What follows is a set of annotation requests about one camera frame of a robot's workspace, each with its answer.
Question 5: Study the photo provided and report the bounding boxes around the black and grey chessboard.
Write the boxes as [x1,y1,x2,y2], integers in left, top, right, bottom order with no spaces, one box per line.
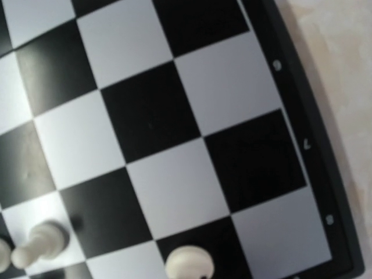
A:
[1,1,365,278]

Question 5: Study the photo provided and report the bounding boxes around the white chess pawn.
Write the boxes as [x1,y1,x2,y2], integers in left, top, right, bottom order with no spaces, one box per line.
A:
[10,221,70,269]
[0,238,12,273]
[165,245,215,279]

